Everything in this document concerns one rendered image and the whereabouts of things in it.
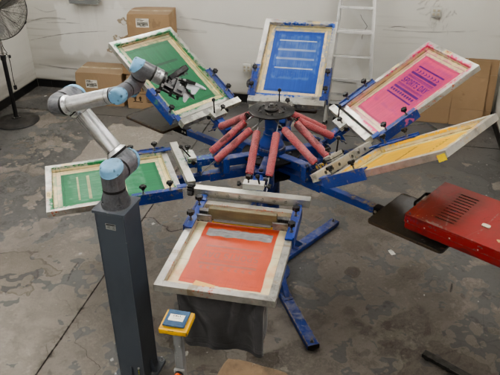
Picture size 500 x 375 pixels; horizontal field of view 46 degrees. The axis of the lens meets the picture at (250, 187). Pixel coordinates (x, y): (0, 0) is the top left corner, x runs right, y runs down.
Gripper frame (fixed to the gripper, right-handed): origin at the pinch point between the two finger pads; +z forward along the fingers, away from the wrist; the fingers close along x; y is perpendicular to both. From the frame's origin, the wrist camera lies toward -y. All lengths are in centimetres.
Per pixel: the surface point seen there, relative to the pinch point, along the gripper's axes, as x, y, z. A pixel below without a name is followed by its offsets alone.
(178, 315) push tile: -1, 102, 25
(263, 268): -8, 66, 62
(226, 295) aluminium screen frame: 2, 87, 43
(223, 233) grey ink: -38, 50, 48
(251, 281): -4, 75, 56
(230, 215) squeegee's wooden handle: -37, 40, 48
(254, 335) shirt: -16, 98, 71
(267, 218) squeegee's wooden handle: -24, 37, 64
